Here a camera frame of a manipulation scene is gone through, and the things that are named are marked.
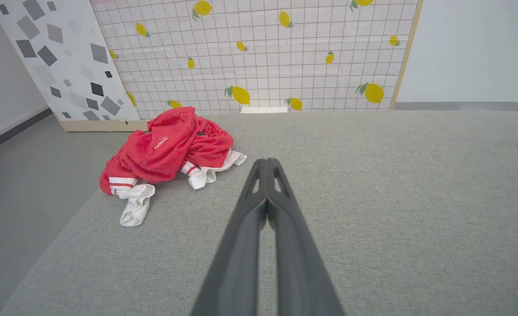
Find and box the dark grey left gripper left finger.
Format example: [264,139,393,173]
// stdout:
[191,159,268,316]

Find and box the grey fabric sofa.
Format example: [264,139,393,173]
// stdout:
[0,110,518,316]

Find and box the red and white shirt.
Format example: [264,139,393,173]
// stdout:
[100,107,247,227]

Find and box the lemon print partition panel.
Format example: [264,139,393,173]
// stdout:
[90,0,424,120]

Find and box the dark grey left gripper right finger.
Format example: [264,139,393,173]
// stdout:
[268,158,345,316]

